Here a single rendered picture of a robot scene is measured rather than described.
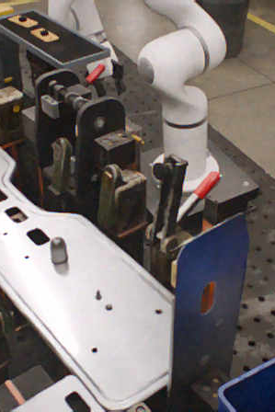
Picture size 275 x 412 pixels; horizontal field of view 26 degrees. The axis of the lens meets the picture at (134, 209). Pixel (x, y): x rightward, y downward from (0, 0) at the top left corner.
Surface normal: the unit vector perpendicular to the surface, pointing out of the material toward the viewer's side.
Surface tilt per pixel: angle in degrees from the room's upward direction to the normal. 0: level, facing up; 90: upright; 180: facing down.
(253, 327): 0
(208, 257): 90
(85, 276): 0
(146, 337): 0
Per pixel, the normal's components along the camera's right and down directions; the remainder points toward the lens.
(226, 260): 0.62, 0.48
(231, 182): -0.06, -0.74
